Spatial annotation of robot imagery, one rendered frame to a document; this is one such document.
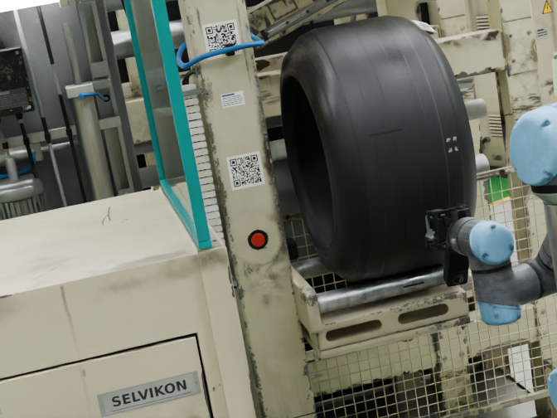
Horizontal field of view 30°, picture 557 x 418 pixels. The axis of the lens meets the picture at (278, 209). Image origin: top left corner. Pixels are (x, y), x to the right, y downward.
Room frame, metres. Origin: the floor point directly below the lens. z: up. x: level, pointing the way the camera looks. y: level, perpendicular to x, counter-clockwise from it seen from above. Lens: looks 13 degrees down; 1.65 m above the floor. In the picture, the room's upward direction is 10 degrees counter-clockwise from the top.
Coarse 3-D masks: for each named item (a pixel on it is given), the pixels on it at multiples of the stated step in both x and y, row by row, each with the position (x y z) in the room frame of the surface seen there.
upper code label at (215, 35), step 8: (208, 24) 2.25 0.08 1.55; (216, 24) 2.25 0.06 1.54; (224, 24) 2.25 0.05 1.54; (232, 24) 2.26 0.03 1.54; (208, 32) 2.25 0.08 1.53; (216, 32) 2.25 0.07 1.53; (224, 32) 2.25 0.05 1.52; (232, 32) 2.26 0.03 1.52; (208, 40) 2.25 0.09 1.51; (216, 40) 2.25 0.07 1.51; (224, 40) 2.25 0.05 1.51; (232, 40) 2.26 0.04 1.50; (208, 48) 2.25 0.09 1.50; (216, 48) 2.25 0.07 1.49; (216, 56) 2.25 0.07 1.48; (224, 56) 2.25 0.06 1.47
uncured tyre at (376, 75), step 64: (320, 64) 2.22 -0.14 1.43; (384, 64) 2.19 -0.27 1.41; (448, 64) 2.24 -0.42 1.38; (320, 128) 2.18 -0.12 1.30; (384, 128) 2.10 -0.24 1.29; (448, 128) 2.12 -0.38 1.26; (320, 192) 2.62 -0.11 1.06; (384, 192) 2.09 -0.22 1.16; (448, 192) 2.12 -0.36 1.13; (320, 256) 2.41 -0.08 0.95; (384, 256) 2.15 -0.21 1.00
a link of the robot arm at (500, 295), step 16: (480, 272) 1.81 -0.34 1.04; (496, 272) 1.80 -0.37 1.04; (512, 272) 1.82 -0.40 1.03; (528, 272) 1.83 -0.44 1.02; (480, 288) 1.81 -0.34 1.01; (496, 288) 1.80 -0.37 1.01; (512, 288) 1.80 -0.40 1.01; (528, 288) 1.81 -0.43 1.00; (480, 304) 1.82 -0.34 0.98; (496, 304) 1.79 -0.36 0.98; (512, 304) 1.80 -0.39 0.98; (496, 320) 1.79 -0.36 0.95; (512, 320) 1.79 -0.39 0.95
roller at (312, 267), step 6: (312, 258) 2.50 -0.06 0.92; (318, 258) 2.50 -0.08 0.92; (294, 264) 2.49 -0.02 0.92; (300, 264) 2.48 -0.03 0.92; (306, 264) 2.48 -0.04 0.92; (312, 264) 2.48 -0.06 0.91; (318, 264) 2.48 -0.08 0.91; (300, 270) 2.47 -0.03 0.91; (306, 270) 2.48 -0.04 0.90; (312, 270) 2.48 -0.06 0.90; (318, 270) 2.48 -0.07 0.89; (324, 270) 2.49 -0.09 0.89; (330, 270) 2.49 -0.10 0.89; (306, 276) 2.48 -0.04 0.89
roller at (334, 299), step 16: (416, 272) 2.25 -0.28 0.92; (432, 272) 2.25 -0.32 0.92; (352, 288) 2.22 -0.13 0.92; (368, 288) 2.22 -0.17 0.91; (384, 288) 2.22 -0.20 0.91; (400, 288) 2.23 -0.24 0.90; (416, 288) 2.24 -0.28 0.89; (320, 304) 2.19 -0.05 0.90; (336, 304) 2.20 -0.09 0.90; (352, 304) 2.21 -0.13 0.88
